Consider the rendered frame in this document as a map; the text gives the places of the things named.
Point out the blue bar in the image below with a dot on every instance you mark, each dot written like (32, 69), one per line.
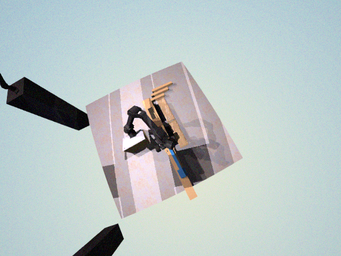
(182, 172)

